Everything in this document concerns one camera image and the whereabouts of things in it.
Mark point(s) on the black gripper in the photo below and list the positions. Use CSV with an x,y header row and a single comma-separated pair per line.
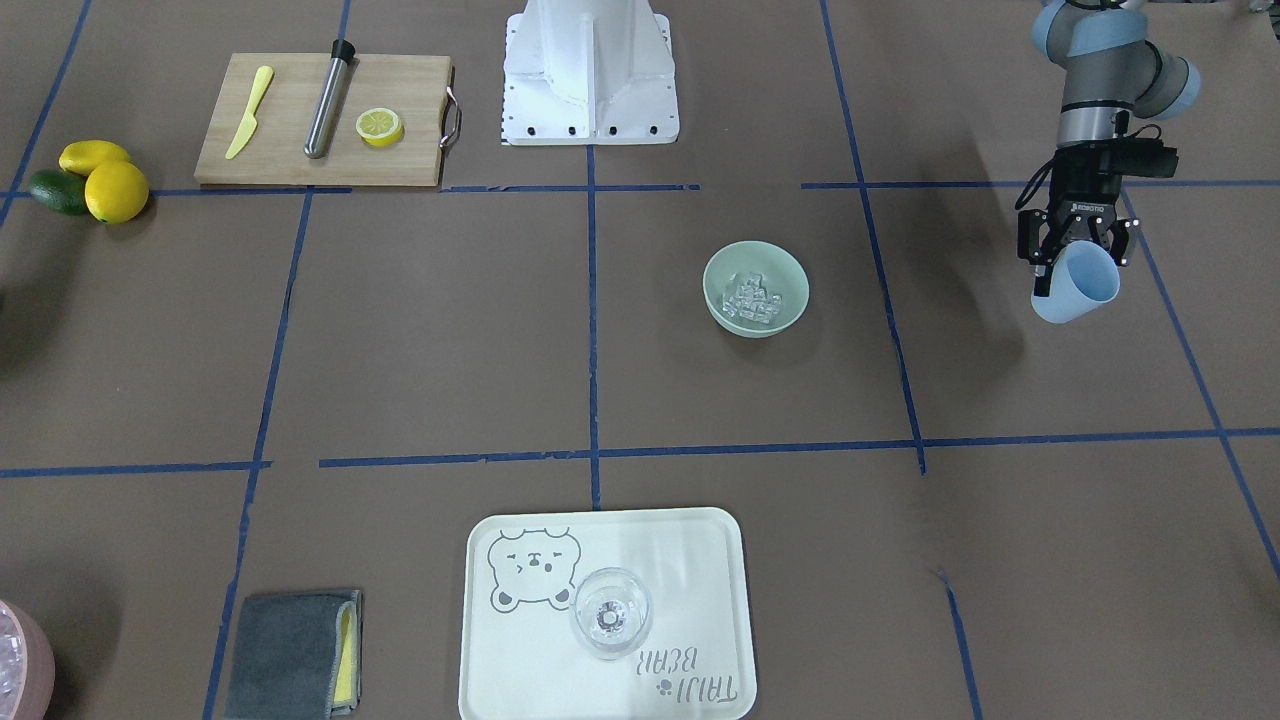
x,y
1079,199

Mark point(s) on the light blue plastic cup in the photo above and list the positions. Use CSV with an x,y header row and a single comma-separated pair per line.
x,y
1082,277

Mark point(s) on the green ceramic bowl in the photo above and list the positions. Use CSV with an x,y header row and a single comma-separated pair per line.
x,y
755,289

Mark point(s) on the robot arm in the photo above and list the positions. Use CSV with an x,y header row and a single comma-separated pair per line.
x,y
1118,87

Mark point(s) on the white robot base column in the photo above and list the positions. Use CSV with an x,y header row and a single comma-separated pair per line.
x,y
580,73

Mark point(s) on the pink bowl with ice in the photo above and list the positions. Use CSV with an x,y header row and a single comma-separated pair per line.
x,y
28,667

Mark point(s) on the wine glass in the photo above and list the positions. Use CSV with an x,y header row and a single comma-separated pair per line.
x,y
613,613

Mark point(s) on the cream bear tray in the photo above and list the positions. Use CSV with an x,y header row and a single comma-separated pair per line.
x,y
520,657

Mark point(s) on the half lemon slice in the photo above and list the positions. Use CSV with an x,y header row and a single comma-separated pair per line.
x,y
379,127

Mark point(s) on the yellow plastic knife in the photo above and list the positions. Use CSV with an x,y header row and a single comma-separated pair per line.
x,y
249,123

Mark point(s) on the grey folded cloth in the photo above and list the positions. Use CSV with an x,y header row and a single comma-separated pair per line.
x,y
297,656

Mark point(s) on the yellow lemon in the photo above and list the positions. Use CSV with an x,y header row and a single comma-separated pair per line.
x,y
116,192
82,157

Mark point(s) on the green avocado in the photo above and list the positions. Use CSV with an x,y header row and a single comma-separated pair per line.
x,y
59,191

